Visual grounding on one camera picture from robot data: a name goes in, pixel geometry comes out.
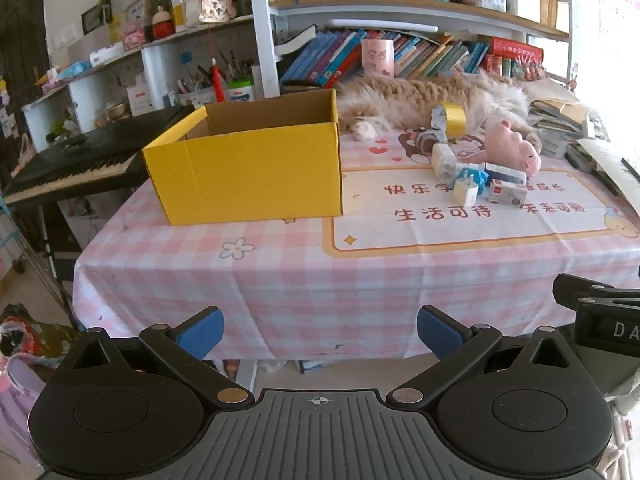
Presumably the navy spray bottle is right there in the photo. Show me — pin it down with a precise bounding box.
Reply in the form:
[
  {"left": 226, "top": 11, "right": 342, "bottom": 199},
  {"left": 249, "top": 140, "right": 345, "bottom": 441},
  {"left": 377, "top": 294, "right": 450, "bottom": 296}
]
[{"left": 456, "top": 162, "right": 527, "bottom": 184}]

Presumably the blue bag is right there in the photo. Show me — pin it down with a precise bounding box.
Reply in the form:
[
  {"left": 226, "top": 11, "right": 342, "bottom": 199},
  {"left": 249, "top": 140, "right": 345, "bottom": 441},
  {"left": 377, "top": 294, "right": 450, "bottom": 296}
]
[{"left": 449, "top": 166, "right": 489, "bottom": 195}]

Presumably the small white charger plug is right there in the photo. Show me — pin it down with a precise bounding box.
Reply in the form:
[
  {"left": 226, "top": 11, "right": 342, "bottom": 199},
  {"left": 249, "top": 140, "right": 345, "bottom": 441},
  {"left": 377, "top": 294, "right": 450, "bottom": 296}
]
[{"left": 454, "top": 177, "right": 480, "bottom": 207}]

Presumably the pink plush pig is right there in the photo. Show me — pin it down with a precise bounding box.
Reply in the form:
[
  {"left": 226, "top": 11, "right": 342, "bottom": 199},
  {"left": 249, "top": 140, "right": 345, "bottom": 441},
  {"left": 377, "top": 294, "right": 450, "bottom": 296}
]
[{"left": 466, "top": 120, "right": 541, "bottom": 178}]

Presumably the white tall charger plug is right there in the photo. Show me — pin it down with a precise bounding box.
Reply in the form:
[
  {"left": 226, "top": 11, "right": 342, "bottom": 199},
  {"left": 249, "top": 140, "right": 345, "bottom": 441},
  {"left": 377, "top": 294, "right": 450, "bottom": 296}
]
[{"left": 431, "top": 143, "right": 457, "bottom": 182}]

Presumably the small toy truck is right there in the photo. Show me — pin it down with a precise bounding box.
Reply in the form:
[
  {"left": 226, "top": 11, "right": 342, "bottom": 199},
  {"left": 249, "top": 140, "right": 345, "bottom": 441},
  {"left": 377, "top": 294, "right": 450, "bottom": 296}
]
[{"left": 408, "top": 128, "right": 448, "bottom": 155}]

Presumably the pink checkered tablecloth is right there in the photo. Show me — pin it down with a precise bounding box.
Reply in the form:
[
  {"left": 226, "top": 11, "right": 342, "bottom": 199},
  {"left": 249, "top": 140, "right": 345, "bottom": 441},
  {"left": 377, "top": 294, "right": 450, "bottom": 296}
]
[{"left": 73, "top": 134, "right": 639, "bottom": 360}]

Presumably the stack of papers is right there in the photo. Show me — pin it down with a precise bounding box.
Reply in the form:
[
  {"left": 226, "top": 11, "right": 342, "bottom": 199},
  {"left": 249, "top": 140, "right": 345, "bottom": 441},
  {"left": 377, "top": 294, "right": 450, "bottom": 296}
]
[{"left": 525, "top": 79, "right": 639, "bottom": 205}]

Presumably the black electronic keyboard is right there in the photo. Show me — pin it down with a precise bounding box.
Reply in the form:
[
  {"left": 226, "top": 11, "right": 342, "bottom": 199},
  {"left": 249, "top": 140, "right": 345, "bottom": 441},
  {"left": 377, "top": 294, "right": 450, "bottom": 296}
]
[{"left": 2, "top": 105, "right": 194, "bottom": 209}]

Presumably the yellow tape roll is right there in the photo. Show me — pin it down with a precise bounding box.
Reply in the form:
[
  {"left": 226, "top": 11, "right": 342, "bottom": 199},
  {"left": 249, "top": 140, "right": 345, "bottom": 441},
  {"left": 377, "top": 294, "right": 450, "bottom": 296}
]
[{"left": 431, "top": 102, "right": 466, "bottom": 140}]

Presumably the yellow cardboard box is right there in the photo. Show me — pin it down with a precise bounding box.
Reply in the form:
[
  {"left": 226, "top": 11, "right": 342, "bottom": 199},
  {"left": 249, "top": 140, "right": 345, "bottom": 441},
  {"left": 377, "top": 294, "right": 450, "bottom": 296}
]
[{"left": 143, "top": 89, "right": 343, "bottom": 226}]

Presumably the red tassel ornament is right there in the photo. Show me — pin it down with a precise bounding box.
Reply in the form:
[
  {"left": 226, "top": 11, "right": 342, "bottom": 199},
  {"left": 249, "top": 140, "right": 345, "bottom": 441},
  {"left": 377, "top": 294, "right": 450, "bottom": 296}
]
[{"left": 210, "top": 58, "right": 226, "bottom": 103}]

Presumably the fluffy orange white cat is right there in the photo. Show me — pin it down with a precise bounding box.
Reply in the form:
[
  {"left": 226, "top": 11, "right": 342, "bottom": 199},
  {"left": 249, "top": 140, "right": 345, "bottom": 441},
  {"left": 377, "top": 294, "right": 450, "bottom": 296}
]
[{"left": 336, "top": 70, "right": 542, "bottom": 151}]

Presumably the white green lid jar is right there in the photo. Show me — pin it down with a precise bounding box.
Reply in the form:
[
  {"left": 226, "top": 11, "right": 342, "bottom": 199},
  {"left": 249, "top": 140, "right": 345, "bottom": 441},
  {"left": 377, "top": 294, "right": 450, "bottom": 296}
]
[{"left": 228, "top": 79, "right": 255, "bottom": 102}]

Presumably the pink cartoon cup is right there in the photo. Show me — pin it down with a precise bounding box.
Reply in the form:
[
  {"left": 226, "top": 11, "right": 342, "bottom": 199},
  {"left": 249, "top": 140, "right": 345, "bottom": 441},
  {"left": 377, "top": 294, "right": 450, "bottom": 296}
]
[{"left": 361, "top": 39, "right": 395, "bottom": 77}]

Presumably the white bookshelf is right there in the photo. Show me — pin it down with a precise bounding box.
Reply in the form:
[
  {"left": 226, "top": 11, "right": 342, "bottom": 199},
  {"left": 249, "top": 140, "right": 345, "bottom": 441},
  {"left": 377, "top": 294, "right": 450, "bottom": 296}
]
[{"left": 22, "top": 0, "right": 572, "bottom": 152}]

